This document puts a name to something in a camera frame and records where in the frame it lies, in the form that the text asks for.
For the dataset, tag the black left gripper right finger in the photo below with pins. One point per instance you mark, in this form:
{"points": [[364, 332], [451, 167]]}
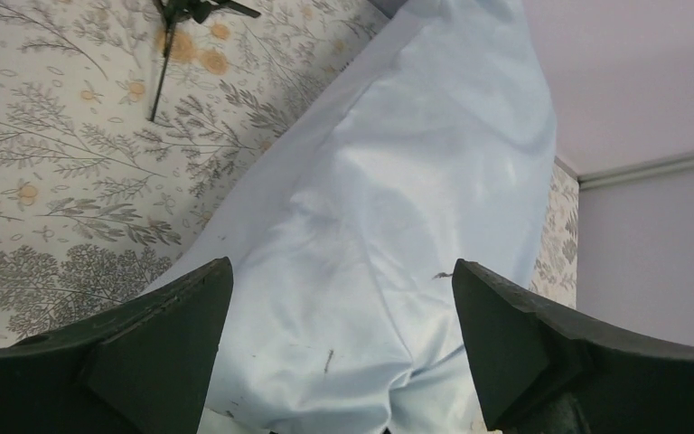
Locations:
{"points": [[541, 367]]}

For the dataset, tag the light blue pillowcase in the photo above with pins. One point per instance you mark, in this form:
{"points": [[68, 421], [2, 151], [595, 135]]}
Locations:
{"points": [[436, 144]]}

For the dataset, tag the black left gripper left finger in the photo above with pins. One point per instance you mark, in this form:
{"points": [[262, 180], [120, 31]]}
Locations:
{"points": [[141, 367]]}

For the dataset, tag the floral patterned bed sheet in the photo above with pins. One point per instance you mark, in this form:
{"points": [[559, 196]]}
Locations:
{"points": [[97, 202]]}

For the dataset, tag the black microphone tripod stand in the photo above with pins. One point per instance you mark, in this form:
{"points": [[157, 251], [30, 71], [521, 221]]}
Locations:
{"points": [[175, 44]]}

